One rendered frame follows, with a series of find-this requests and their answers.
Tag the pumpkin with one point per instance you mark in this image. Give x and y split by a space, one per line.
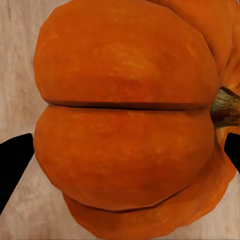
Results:
142 95

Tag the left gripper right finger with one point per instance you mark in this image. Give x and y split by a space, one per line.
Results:
232 149

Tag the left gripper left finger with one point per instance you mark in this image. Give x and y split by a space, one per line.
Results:
15 155

